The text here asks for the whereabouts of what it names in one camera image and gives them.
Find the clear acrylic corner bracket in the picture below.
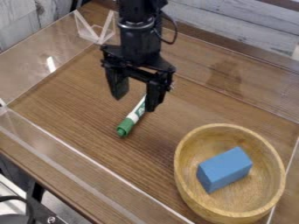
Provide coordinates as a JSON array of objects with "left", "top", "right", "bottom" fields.
[{"left": 74, "top": 10, "right": 118, "bottom": 46}]

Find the blue foam block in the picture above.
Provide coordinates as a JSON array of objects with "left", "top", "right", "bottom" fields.
[{"left": 197, "top": 147, "right": 253, "bottom": 193}]

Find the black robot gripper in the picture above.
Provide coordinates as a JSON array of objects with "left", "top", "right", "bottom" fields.
[{"left": 100, "top": 18, "right": 177, "bottom": 112}]

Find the clear acrylic tray wall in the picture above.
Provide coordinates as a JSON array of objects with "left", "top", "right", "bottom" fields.
[{"left": 0, "top": 99, "right": 195, "bottom": 224}]

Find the green and white marker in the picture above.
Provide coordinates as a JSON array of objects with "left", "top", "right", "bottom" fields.
[{"left": 116, "top": 97, "right": 146, "bottom": 137}]

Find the black cable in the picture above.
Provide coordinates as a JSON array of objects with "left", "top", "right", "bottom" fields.
[{"left": 0, "top": 195, "right": 34, "bottom": 224}]

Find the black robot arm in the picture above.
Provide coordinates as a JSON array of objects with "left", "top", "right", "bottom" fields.
[{"left": 100, "top": 0, "right": 178, "bottom": 112}]

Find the black metal table frame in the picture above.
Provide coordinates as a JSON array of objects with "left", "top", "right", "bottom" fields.
[{"left": 0, "top": 154, "right": 71, "bottom": 224}]

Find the brown wooden bowl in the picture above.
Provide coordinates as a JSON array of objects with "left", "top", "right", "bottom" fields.
[{"left": 174, "top": 123, "right": 286, "bottom": 224}]

